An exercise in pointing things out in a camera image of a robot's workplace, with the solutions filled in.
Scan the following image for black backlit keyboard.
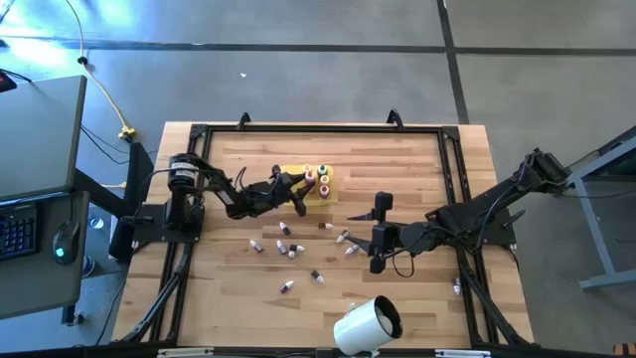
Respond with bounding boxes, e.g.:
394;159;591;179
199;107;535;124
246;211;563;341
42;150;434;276
0;202;41;263

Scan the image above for thin black floor cable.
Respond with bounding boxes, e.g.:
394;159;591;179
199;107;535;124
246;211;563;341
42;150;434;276
80;123;160;166

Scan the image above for black desk leg frame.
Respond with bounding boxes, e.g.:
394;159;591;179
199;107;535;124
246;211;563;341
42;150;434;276
74;141;156;264

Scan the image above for silver metal bracket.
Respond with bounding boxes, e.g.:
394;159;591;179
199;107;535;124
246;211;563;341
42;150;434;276
157;347;215;358
435;348;492;358

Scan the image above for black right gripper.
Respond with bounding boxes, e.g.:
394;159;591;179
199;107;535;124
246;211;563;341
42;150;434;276
344;191;417;275

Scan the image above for grey metal table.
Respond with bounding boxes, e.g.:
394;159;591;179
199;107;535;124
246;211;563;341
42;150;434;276
565;123;636;292

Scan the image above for small black desk foot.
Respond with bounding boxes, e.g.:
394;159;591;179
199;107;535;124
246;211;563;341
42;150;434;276
62;305;85;328

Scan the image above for black computer mouse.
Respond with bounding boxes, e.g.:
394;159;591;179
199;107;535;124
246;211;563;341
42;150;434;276
52;220;82;267

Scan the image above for black aluminium table frame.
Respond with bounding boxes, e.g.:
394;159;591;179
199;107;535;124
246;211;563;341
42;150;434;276
112;122;537;349

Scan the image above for white cylindrical housing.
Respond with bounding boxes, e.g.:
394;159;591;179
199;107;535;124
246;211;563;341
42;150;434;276
332;293;403;357

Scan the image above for grey desk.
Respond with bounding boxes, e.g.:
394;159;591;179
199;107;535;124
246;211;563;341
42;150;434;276
0;191;91;321

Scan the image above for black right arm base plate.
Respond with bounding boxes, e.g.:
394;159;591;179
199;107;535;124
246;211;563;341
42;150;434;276
444;208;527;248

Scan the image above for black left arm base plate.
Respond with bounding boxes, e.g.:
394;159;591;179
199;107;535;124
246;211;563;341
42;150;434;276
132;201;205;245

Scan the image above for yellow power cable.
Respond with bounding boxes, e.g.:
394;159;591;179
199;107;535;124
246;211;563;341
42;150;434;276
64;0;138;144

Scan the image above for yellow plastic bin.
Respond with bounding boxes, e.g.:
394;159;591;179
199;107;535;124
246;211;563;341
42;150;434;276
277;163;340;208

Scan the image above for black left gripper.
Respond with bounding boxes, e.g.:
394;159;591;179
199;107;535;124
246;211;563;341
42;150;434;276
241;166;317;218

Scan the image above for black device with red light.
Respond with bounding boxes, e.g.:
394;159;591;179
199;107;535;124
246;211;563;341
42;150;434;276
0;69;19;94

